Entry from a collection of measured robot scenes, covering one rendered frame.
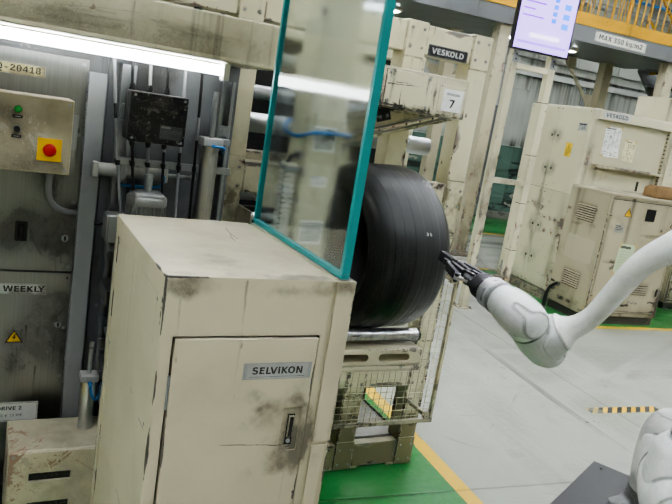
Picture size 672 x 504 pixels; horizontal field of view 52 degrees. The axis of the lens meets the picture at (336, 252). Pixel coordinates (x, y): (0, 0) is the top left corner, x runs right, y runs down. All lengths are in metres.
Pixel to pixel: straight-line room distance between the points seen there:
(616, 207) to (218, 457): 5.72
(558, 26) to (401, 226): 4.60
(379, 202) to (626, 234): 5.03
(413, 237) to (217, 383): 0.95
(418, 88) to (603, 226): 4.43
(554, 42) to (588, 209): 1.60
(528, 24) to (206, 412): 5.35
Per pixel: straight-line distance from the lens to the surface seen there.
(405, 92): 2.56
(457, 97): 2.68
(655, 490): 1.70
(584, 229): 6.98
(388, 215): 2.11
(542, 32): 6.44
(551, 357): 1.93
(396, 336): 2.34
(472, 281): 1.92
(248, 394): 1.43
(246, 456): 1.50
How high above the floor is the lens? 1.61
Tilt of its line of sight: 12 degrees down
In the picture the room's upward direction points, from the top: 9 degrees clockwise
